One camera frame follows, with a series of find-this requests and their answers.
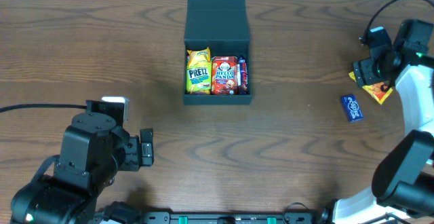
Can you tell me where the black gift box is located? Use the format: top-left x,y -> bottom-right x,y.
182,0 -> 254,106

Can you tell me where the Dairy Milk chocolate bar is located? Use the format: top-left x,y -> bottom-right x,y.
237,56 -> 248,95

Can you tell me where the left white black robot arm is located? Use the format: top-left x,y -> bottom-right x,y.
10,112 -> 154,223

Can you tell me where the blue Eclipse mint box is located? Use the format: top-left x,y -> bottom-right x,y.
340,94 -> 364,123

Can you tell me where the yellow orange snack packet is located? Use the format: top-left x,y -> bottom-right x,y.
362,82 -> 393,105

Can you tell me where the green Pretz box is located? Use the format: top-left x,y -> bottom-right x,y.
186,61 -> 212,95

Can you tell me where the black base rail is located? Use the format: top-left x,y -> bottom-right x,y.
94,211 -> 398,224

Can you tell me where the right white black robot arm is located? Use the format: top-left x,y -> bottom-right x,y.
319,19 -> 433,223

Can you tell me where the red Hello Panda box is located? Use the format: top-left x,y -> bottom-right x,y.
211,56 -> 238,95

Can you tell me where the small yellow snack packet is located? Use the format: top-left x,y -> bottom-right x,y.
187,48 -> 212,69

